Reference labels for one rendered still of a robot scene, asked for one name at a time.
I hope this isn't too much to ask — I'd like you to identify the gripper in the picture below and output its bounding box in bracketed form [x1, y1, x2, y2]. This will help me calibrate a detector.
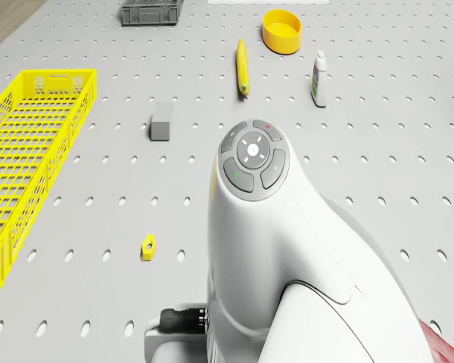
[143, 301, 210, 363]

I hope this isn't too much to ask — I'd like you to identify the small bolt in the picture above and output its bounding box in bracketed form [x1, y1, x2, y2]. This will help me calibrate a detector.
[140, 234, 157, 262]

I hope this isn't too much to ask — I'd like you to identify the yellow basket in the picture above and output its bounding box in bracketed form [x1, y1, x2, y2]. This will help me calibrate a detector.
[0, 68, 98, 306]

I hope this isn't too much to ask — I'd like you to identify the grey cube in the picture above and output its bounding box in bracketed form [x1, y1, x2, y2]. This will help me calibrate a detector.
[149, 101, 175, 143]

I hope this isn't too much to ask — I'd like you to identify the red plate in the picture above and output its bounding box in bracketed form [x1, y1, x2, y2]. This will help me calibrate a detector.
[418, 318, 454, 363]

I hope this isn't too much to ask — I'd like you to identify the banana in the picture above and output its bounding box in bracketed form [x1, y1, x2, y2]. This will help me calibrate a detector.
[236, 37, 250, 96]

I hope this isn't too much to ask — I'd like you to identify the small white bottle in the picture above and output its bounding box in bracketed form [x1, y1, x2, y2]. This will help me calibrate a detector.
[310, 49, 329, 109]

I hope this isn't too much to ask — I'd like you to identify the yellow bowl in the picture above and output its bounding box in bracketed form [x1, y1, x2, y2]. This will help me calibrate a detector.
[261, 9, 303, 55]

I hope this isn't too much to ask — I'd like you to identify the dark grey basket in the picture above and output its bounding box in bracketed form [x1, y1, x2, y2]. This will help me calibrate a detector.
[121, 0, 185, 27]

